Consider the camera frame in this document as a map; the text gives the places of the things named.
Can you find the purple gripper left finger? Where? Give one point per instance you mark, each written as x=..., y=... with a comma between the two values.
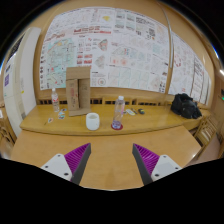
x=70, y=166

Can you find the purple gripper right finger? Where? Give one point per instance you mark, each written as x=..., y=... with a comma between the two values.
x=151, y=166

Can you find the clear bottle pink label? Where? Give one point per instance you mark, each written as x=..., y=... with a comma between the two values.
x=118, y=111

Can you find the small blue sticker card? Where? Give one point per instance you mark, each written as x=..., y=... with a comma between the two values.
x=61, y=115

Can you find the red round coaster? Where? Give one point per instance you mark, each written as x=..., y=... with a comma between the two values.
x=117, y=127

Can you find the white cup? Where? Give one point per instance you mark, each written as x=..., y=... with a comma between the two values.
x=92, y=121

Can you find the small dark round object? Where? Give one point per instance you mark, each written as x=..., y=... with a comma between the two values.
x=141, y=111

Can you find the black backpack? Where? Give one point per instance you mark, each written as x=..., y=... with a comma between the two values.
x=184, y=106

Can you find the wooden chair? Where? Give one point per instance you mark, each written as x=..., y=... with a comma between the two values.
x=205, y=133

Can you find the clear bottle white cap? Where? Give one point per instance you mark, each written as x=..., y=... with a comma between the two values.
x=55, y=100

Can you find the brown cardboard box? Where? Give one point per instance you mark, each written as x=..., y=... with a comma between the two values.
x=78, y=90

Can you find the right wall poster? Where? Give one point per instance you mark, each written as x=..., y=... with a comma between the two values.
x=189, y=75

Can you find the large wall poster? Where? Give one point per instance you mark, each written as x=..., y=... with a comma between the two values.
x=124, y=49

